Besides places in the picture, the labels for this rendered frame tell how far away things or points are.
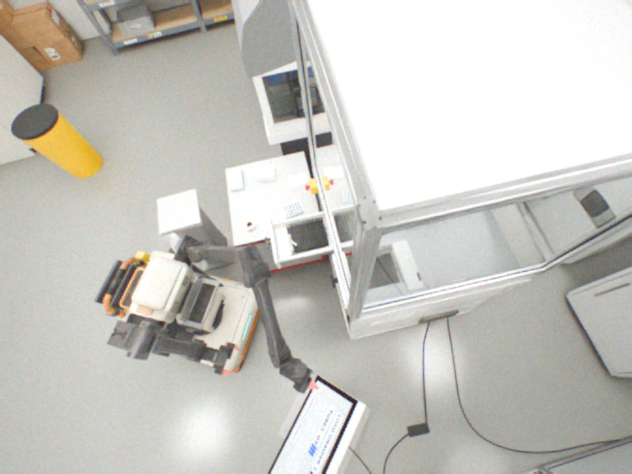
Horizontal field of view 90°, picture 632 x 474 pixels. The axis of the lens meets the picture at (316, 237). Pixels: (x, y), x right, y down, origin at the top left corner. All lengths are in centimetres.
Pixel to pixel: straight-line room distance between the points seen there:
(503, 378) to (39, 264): 404
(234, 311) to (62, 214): 224
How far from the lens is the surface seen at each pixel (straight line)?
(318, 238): 184
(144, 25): 528
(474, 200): 73
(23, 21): 557
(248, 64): 197
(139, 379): 302
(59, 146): 384
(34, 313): 374
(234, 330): 244
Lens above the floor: 257
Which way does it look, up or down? 65 degrees down
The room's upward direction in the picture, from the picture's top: 11 degrees counter-clockwise
